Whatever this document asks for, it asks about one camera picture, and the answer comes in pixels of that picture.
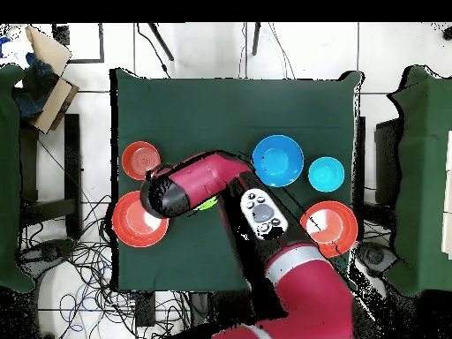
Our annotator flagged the dark green tablecloth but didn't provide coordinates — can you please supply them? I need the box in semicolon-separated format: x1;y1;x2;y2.
109;67;365;295

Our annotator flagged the small orange-red plastic bowl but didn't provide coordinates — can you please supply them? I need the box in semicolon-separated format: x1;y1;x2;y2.
121;140;162;182

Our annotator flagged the white box stack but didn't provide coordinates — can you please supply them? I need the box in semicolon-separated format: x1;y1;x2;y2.
441;130;452;260

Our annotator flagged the black floor frame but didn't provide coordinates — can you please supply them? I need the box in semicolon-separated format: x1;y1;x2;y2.
52;22;105;64

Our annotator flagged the large blue plastic bowl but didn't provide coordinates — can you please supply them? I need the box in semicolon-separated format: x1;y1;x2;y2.
251;134;305;188

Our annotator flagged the green plastic bowl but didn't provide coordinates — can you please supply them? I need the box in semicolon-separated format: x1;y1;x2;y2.
193;196;219;212

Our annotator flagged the cardboard box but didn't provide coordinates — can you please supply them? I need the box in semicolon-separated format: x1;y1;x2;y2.
24;25;80;135

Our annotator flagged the black stool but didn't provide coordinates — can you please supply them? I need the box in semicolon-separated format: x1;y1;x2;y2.
19;112;84;241

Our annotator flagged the tangle of floor cables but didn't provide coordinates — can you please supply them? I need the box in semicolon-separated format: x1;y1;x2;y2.
17;193;192;339

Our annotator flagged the dark blue cloth bag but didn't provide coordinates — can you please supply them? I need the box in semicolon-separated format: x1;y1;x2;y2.
11;52;61;121

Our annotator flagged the black pedestal foot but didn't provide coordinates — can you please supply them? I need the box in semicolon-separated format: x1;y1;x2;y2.
355;241;400;280
17;237;77;269

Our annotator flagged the green cloth covered side table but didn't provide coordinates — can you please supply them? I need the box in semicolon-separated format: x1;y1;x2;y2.
384;64;452;298
0;63;36;294

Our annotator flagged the black tripod leg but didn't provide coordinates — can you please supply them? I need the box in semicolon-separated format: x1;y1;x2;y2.
251;22;263;57
147;22;175;62

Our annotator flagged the large red plastic bowl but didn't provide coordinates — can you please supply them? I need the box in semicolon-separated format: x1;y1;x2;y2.
111;190;170;248
299;200;358;259

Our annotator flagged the small cyan plastic bowl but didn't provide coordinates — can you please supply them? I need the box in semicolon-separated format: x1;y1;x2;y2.
307;156;346;193

